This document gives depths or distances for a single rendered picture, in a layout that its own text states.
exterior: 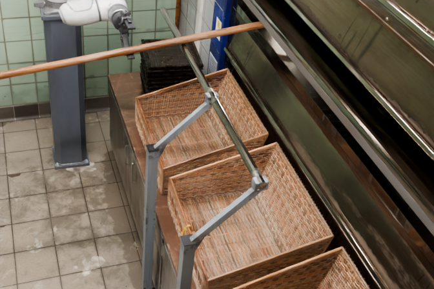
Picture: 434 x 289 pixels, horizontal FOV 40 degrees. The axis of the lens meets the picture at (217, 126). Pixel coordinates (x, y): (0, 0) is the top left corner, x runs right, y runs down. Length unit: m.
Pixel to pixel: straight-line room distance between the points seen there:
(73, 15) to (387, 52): 1.39
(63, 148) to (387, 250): 2.14
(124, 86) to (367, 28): 1.69
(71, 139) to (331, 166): 1.78
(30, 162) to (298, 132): 1.86
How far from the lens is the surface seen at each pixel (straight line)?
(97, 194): 3.46
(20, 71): 2.50
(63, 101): 3.35
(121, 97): 3.20
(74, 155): 3.59
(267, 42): 2.58
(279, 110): 2.50
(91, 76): 3.95
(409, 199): 1.57
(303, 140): 2.35
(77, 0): 2.65
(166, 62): 3.03
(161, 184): 2.58
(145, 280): 2.81
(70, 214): 3.36
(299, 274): 2.18
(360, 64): 1.92
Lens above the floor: 2.39
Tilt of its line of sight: 37 degrees down
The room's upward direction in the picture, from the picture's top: 7 degrees clockwise
